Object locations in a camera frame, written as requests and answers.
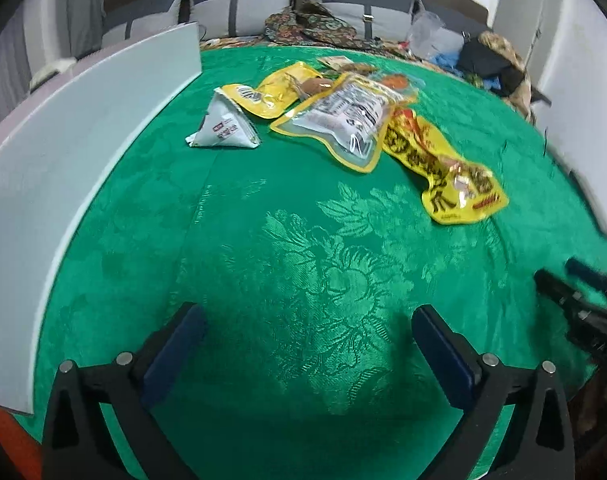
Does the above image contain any white flat panel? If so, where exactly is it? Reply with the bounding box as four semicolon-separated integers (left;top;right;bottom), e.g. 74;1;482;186
0;21;203;416

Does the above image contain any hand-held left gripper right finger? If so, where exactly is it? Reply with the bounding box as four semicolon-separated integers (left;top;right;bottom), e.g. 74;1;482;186
412;304;577;480

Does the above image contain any beige patterned scarf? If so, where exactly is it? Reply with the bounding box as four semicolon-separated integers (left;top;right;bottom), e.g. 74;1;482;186
478;30;538;122

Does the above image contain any clear plastic bag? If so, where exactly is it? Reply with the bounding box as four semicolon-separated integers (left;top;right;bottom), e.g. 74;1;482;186
407;10;447;58

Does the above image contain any yellow red-print snack packet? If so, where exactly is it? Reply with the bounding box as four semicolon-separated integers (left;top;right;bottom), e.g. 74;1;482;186
382;107;510;225

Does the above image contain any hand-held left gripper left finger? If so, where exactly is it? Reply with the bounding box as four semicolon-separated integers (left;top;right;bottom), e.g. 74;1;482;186
42;301;207;480

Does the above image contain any small beige snack packet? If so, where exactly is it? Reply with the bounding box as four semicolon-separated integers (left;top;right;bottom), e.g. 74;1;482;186
317;55;354;72

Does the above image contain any dark patterned cloth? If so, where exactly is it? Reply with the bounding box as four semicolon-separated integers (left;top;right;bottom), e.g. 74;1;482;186
263;0;384;51

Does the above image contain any red object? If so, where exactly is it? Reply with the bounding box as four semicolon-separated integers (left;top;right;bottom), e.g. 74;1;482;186
0;401;45;480

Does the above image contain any plain yellow snack packet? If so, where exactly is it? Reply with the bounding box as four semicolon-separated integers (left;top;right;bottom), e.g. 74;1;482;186
219;61;337;120

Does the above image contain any patterned bed sheet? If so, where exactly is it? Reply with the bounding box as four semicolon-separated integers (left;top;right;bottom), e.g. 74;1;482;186
199;34;414;57

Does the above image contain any clear yellow-edged snack packet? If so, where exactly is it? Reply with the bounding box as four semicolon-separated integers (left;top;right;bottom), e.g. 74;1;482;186
269;72;418;174

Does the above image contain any black bag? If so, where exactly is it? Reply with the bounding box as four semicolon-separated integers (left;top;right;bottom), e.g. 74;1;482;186
456;37;527;98

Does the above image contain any green-edged snack packet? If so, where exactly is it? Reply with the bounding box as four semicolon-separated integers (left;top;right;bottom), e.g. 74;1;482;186
341;61;379;77

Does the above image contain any grey curtain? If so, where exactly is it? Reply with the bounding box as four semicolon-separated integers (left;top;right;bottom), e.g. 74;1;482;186
0;0;104;128

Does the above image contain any white triangular snack packet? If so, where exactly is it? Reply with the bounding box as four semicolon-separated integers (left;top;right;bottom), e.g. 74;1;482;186
184;87;262;151

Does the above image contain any cream cloth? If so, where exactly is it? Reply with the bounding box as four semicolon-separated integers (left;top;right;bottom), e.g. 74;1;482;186
30;57;77;92

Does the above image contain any orange snack packet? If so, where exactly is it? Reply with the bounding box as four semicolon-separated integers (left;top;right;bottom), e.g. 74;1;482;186
371;71;419;101

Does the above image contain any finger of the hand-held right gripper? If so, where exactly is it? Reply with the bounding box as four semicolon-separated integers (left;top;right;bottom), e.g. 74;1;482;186
534;269;591;313
566;257;607;293

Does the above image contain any green floral tablecloth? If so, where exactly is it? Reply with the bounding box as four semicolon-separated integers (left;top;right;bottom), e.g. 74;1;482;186
13;45;607;480

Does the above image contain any grey pillow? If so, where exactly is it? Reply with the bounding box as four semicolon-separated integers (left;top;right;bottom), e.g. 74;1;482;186
102;0;190;52
188;0;299;41
311;0;419;38

